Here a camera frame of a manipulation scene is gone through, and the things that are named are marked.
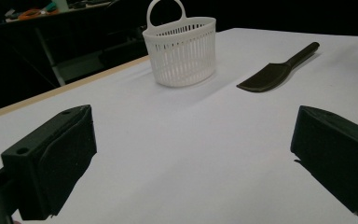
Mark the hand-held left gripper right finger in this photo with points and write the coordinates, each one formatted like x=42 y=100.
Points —
x=335 y=152

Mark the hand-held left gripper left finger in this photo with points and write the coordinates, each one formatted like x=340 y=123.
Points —
x=52 y=158

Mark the dark side table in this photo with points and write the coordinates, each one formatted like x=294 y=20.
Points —
x=84 y=15

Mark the white plastic basket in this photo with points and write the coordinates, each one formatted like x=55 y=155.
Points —
x=183 y=62

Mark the green tool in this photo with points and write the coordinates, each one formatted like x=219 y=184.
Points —
x=51 y=6

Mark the dark green spatula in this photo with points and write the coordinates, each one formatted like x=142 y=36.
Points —
x=270 y=77

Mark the grey metal table leg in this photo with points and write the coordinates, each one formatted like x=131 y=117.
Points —
x=51 y=59

